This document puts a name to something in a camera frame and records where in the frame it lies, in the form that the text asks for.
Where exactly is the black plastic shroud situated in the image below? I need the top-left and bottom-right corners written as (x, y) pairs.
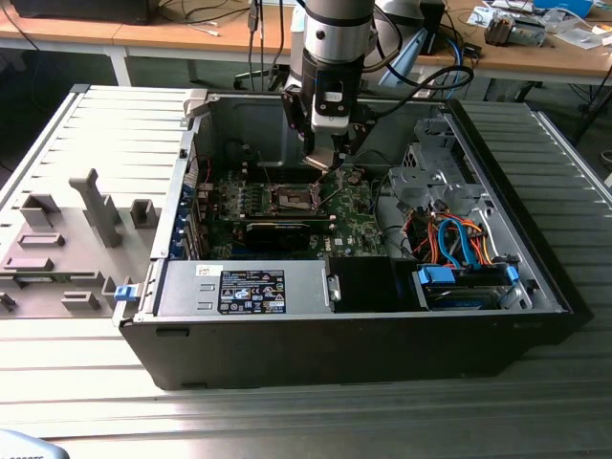
top-left (329, 255), bottom-right (401, 315)

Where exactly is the grey parts rack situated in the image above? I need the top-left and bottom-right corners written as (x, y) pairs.
top-left (0, 166), bottom-right (162, 319)

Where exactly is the metal locking lever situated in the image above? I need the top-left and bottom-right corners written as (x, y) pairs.
top-left (317, 185), bottom-right (348, 211)
top-left (256, 151), bottom-right (276, 191)

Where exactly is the wooden desk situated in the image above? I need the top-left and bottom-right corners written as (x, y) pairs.
top-left (0, 0), bottom-right (307, 87)
top-left (420, 0), bottom-right (612, 104)

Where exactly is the black graphics card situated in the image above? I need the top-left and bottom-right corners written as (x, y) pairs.
top-left (243, 219), bottom-right (312, 252)

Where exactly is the white printed leaflet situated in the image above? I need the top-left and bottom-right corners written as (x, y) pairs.
top-left (466, 4), bottom-right (493, 28)

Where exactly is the blue wire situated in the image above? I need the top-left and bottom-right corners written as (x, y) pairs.
top-left (435, 215), bottom-right (479, 270)

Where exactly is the white plastic box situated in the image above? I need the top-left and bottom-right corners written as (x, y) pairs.
top-left (411, 71), bottom-right (437, 100)

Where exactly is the blue box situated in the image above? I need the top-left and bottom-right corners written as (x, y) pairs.
top-left (533, 0), bottom-right (597, 18)

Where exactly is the pale grey rounded device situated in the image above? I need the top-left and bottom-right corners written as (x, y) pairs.
top-left (0, 427), bottom-right (66, 459)

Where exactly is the black speaker box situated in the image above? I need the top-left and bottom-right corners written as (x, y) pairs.
top-left (419, 0), bottom-right (447, 56)

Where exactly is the hard disk in blue carrier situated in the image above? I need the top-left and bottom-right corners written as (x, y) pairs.
top-left (411, 263), bottom-right (521, 312)

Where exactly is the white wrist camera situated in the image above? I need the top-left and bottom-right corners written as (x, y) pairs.
top-left (310, 78), bottom-right (358, 134)

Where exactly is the CPU socket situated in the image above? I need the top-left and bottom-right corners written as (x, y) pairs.
top-left (270, 184), bottom-right (315, 214)

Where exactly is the green RAM stick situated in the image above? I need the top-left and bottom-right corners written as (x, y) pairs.
top-left (13, 272), bottom-right (99, 284)

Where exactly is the grey power supply unit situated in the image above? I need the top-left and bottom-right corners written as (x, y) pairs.
top-left (155, 260), bottom-right (334, 317)

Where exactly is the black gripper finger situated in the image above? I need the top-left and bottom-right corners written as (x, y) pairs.
top-left (339, 119), bottom-right (377, 155)
top-left (280, 88), bottom-right (317, 155)

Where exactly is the orange wire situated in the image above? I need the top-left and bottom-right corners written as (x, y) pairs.
top-left (410, 217), bottom-right (439, 257)
top-left (470, 219), bottom-right (493, 267)

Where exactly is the silver CPU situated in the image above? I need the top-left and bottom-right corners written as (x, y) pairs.
top-left (305, 147), bottom-right (345, 174)

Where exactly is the grey metal drive cage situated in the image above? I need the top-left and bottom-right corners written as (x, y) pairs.
top-left (386, 117), bottom-right (498, 216)

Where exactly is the black PC case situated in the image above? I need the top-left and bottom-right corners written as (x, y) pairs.
top-left (112, 84), bottom-right (594, 391)

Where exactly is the black monitor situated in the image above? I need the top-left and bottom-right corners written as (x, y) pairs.
top-left (9, 0), bottom-right (154, 26)

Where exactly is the clear plastic bag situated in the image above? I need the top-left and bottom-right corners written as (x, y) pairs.
top-left (549, 18), bottom-right (612, 50)

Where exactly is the green motherboard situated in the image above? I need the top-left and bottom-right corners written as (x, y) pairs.
top-left (205, 164), bottom-right (389, 262)

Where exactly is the grey metal device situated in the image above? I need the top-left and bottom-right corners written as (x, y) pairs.
top-left (483, 11), bottom-right (549, 48)

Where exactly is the metal socket cover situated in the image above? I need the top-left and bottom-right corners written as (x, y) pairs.
top-left (309, 170), bottom-right (341, 208)

